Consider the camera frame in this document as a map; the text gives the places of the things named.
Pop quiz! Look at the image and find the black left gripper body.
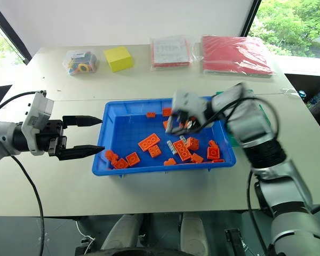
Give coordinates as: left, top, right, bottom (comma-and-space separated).
36, 119, 68, 157

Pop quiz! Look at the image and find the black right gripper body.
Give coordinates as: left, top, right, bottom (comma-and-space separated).
177, 110, 204, 129

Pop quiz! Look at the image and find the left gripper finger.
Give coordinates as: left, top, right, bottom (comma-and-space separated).
57, 145, 106, 162
62, 115, 103, 129

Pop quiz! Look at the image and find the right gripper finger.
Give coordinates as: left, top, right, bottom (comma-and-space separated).
165, 114, 178, 135
180, 124, 205, 135

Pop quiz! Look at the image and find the blue plastic bin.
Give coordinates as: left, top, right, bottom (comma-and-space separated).
91, 98, 237, 178

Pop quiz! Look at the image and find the long orange building brick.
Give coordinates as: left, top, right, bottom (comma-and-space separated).
172, 140, 193, 162

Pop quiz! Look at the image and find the large flat orange brick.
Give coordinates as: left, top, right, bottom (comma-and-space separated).
138, 133, 161, 153

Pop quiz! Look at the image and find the bag of colourful toys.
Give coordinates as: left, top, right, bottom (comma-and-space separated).
62, 49, 98, 76

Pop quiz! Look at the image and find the red booklet in plastic bag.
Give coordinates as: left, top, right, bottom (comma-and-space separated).
149, 35, 195, 72

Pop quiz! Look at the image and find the yellow box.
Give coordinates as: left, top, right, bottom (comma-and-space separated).
103, 45, 135, 73

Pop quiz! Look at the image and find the red paper pack in plastic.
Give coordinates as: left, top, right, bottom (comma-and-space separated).
201, 34, 277, 78

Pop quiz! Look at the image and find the grey rounded leg shape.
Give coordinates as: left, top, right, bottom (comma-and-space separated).
180, 211, 209, 256
107, 213, 145, 252

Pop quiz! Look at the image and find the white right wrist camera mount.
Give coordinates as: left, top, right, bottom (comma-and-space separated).
171, 89, 208, 129

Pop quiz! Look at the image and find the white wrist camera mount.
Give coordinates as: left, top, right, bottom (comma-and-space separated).
171, 89, 208, 129
20, 90, 55, 157

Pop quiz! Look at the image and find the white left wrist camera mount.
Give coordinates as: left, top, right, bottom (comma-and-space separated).
20, 90, 55, 157

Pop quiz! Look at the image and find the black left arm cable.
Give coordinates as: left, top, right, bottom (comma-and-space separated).
0, 90, 47, 119
10, 155, 46, 256

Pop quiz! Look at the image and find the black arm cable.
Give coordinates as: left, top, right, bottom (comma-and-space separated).
10, 155, 46, 256
0, 90, 47, 119
202, 96, 280, 140
246, 170, 274, 256

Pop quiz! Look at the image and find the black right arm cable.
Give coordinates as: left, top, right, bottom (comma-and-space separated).
202, 96, 280, 140
246, 170, 274, 256

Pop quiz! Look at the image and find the thin white cable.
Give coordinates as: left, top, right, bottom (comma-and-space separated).
75, 220, 96, 254

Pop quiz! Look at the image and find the white cord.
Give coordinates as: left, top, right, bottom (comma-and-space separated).
282, 87, 298, 99

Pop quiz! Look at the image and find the black window frame post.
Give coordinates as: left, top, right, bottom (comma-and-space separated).
0, 0, 33, 65
238, 0, 262, 38

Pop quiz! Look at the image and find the black bracket under table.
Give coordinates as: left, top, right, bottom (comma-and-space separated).
223, 227, 246, 256

